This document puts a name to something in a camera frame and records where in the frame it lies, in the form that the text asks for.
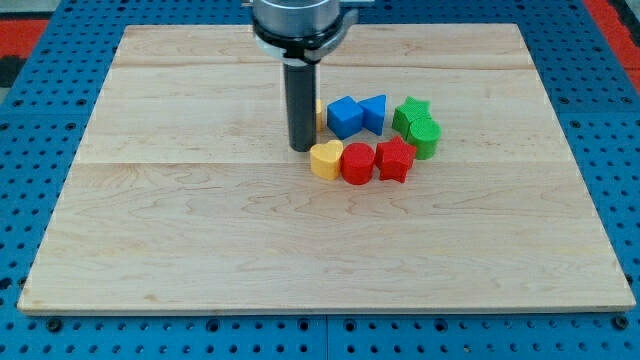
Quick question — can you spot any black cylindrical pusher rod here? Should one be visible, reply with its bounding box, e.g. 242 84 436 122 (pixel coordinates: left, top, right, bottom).
283 64 316 152

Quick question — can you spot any yellow hexagon block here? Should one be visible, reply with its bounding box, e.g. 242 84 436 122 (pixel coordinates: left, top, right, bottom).
315 99 324 132

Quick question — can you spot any blue cube block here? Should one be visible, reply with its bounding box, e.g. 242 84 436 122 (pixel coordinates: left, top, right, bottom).
327 96 364 140

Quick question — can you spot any blue triangle block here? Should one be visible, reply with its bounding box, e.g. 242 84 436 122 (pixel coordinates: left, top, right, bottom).
358 94 387 136

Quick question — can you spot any yellow heart block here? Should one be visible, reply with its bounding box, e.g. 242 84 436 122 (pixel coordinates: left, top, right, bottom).
309 140 344 180

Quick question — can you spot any red cylinder block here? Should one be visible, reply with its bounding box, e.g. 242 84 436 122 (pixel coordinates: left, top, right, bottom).
341 142 375 185

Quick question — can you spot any green star block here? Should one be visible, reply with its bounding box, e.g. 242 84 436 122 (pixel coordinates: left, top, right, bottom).
392 96 431 139

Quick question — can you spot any red star block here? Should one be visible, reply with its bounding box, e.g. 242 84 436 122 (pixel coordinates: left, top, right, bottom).
374 136 417 183

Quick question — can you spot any green cylinder block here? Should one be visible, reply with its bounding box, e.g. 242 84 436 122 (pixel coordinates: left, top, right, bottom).
406 118 441 160

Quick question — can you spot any light wooden board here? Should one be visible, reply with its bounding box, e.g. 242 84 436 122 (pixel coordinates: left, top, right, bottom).
18 24 635 316

